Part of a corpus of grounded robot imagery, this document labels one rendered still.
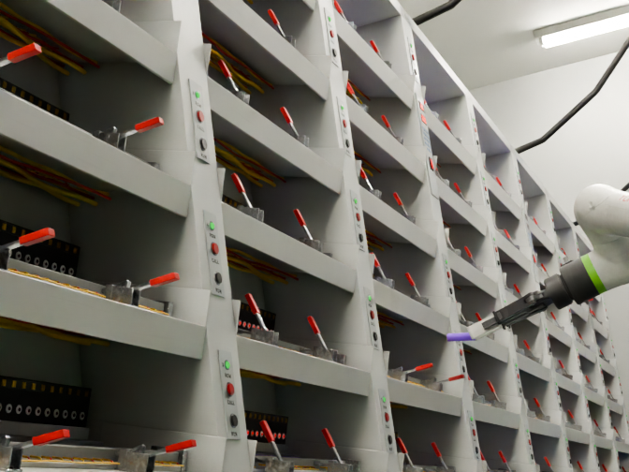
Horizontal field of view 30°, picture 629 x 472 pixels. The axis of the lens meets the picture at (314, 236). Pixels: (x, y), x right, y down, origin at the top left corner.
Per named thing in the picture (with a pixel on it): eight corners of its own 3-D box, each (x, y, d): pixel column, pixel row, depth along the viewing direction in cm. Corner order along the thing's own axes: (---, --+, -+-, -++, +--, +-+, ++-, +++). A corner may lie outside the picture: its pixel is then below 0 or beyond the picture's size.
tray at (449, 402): (460, 416, 286) (464, 377, 287) (384, 400, 230) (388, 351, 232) (382, 407, 293) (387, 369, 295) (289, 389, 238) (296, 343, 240)
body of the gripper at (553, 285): (563, 275, 264) (525, 293, 267) (555, 269, 257) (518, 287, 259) (577, 304, 262) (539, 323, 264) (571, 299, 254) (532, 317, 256)
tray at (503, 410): (519, 429, 349) (523, 383, 352) (470, 419, 294) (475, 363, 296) (453, 421, 357) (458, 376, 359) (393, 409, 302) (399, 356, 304)
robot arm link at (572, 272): (598, 294, 252) (605, 301, 260) (574, 246, 256) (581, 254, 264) (573, 306, 253) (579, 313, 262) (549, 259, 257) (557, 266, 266)
